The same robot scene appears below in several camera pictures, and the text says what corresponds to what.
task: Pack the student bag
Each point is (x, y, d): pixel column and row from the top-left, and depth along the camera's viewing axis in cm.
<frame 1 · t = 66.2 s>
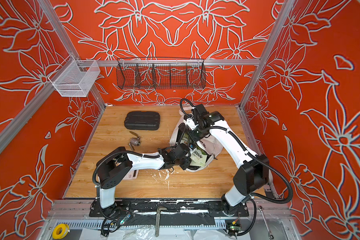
left hand: (191, 157, 88), fingers closed
right hand: (189, 136, 80), fingers closed
black plastic tool case: (142, 120, 107), point 5 cm above the table
steel ball valve: (135, 141, 97), point 4 cm above the table
green illustrated book: (198, 156, 87), point 6 cm above the table

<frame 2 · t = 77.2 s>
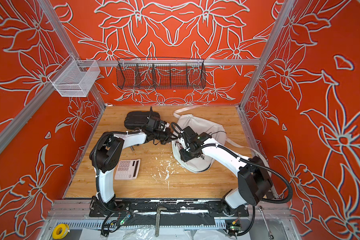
left hand: (178, 136, 91), fingers closed
right hand: (181, 156, 82), fingers open
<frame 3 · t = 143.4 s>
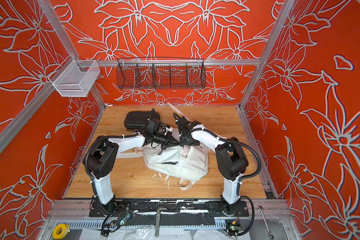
left hand: (179, 142, 84), fingers closed
right hand: (186, 142, 91), fingers open
white student backpack: (186, 163, 83), point 8 cm above the table
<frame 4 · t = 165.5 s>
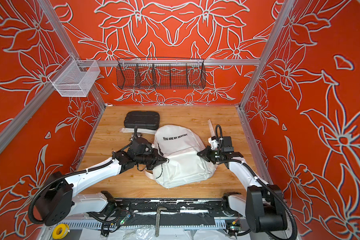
left hand: (167, 158, 77), fingers closed
right hand: (197, 152, 83), fingers closed
white student backpack: (179, 145, 90), point 8 cm above the table
